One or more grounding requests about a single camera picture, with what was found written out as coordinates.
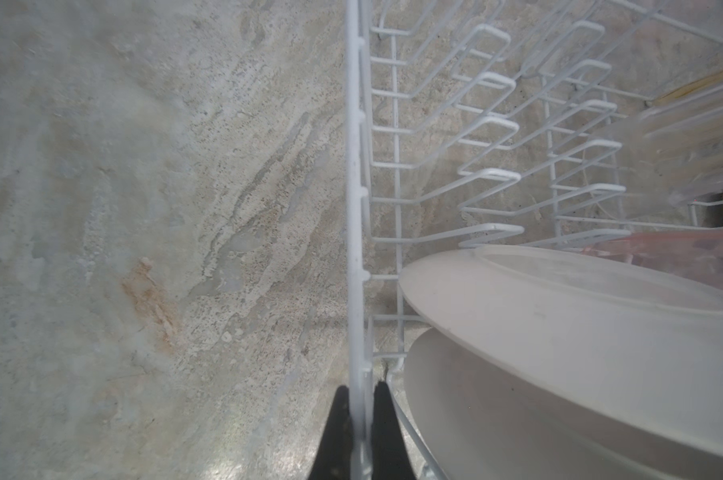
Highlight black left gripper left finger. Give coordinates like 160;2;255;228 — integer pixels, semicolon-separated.
308;385;354;480

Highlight plate with red pattern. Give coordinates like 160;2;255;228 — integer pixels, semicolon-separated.
399;245;723;457
403;329;723;479

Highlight pink plastic cup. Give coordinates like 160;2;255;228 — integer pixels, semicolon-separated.
581;230;723;290

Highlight clear plastic cup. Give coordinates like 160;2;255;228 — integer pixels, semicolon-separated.
583;82;723;219

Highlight yellow plastic cup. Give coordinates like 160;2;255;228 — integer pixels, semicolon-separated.
651;70;723;107

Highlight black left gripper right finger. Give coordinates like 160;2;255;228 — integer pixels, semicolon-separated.
371;381;417;480

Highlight white wire dish rack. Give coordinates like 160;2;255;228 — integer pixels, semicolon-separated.
348;1;723;479

